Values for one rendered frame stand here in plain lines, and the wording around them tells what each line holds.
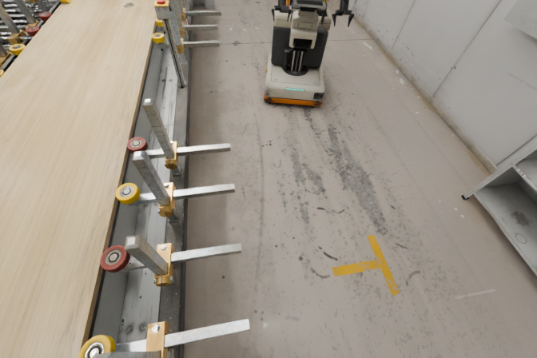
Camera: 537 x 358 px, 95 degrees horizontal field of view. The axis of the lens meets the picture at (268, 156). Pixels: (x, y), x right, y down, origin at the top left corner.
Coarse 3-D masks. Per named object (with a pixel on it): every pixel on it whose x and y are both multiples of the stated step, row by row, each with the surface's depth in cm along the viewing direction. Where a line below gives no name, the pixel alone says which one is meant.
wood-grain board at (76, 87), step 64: (128, 0) 205; (64, 64) 145; (128, 64) 149; (0, 128) 112; (64, 128) 115; (128, 128) 117; (0, 192) 93; (64, 192) 95; (0, 256) 79; (64, 256) 81; (0, 320) 69; (64, 320) 70
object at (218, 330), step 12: (216, 324) 77; (228, 324) 77; (240, 324) 78; (168, 336) 75; (180, 336) 75; (192, 336) 75; (204, 336) 75; (216, 336) 77; (120, 348) 72; (132, 348) 72; (144, 348) 73
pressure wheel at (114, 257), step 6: (114, 246) 83; (120, 246) 83; (108, 252) 81; (114, 252) 82; (120, 252) 82; (126, 252) 82; (102, 258) 80; (108, 258) 80; (114, 258) 80; (120, 258) 80; (126, 258) 81; (102, 264) 79; (108, 264) 79; (114, 264) 79; (120, 264) 79; (126, 264) 82; (108, 270) 78; (114, 270) 79; (120, 270) 81
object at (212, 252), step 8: (208, 248) 93; (216, 248) 93; (224, 248) 93; (232, 248) 93; (240, 248) 94; (176, 256) 90; (184, 256) 91; (192, 256) 91; (200, 256) 91; (208, 256) 92; (216, 256) 93; (128, 264) 88; (136, 264) 88
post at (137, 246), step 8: (128, 240) 64; (136, 240) 65; (144, 240) 68; (128, 248) 64; (136, 248) 64; (144, 248) 68; (152, 248) 74; (136, 256) 68; (144, 256) 69; (152, 256) 73; (160, 256) 80; (144, 264) 74; (152, 264) 76; (160, 264) 80; (160, 272) 84
